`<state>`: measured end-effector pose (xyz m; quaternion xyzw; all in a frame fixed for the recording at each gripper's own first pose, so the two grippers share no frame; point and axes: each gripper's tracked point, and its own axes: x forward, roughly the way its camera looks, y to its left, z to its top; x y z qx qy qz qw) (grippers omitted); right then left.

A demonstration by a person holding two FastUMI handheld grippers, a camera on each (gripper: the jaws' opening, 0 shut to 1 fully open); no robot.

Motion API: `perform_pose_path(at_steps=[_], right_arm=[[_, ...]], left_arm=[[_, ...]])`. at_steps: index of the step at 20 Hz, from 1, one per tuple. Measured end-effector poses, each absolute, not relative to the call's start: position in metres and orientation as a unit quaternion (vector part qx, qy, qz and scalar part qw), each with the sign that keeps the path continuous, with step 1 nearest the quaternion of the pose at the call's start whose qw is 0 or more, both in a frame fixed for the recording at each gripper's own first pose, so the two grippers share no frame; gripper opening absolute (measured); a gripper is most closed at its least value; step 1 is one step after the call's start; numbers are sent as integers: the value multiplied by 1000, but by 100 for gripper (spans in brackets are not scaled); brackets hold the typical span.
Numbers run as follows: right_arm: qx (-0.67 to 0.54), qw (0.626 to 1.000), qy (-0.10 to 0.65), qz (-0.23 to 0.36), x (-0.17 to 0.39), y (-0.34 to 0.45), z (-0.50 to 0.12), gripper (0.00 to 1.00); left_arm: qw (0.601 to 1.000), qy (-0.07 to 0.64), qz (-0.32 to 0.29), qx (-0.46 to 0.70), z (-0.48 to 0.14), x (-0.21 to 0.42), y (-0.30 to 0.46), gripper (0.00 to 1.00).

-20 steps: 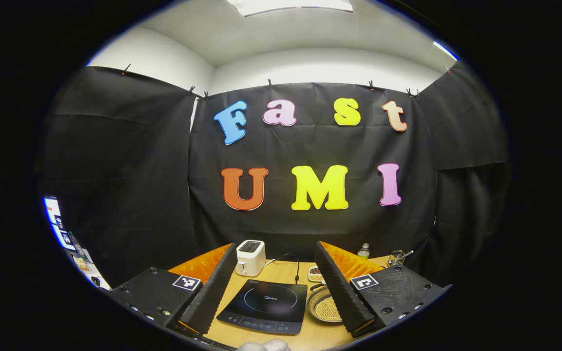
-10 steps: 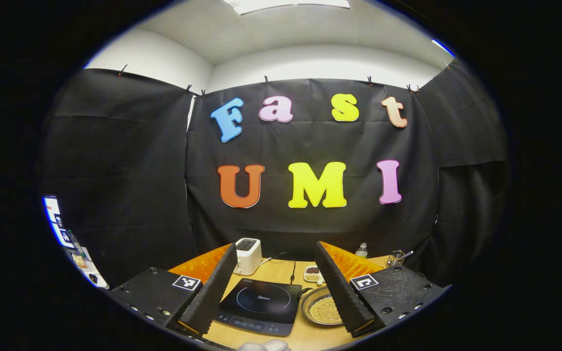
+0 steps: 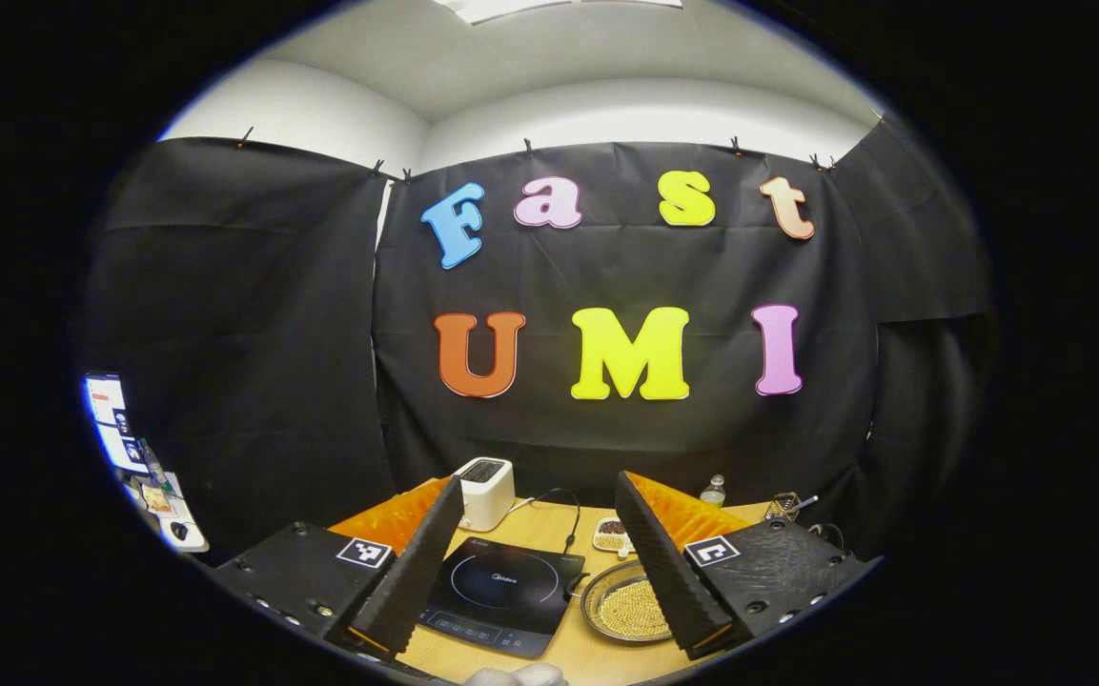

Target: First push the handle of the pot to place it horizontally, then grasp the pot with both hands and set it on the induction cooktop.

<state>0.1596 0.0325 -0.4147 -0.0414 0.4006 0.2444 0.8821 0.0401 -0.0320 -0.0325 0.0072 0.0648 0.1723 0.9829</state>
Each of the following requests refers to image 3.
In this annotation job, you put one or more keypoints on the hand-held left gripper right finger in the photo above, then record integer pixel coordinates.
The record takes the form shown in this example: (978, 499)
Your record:
(663, 572)

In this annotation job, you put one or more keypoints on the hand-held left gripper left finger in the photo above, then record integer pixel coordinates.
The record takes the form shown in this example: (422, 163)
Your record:
(420, 572)

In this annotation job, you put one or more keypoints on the black induction cooktop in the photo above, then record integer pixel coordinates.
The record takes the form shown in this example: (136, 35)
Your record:
(501, 591)

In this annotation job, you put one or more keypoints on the heap of yellow soybeans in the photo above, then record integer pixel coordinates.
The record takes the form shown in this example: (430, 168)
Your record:
(640, 610)

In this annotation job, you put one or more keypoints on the white divided plate of beans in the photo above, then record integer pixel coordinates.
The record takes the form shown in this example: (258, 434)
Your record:
(610, 535)

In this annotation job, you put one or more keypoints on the green label tea bottle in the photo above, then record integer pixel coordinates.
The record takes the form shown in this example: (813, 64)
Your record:
(713, 494)

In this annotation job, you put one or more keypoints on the white toaster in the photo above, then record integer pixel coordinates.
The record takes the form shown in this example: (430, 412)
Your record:
(484, 495)

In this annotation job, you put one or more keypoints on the cluttered white side table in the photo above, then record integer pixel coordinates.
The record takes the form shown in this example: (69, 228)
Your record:
(177, 529)

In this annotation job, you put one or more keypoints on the computer monitor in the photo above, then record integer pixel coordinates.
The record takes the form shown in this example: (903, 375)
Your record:
(109, 410)

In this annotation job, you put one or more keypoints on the row of black cloth clips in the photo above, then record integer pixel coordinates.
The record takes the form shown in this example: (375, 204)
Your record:
(528, 147)

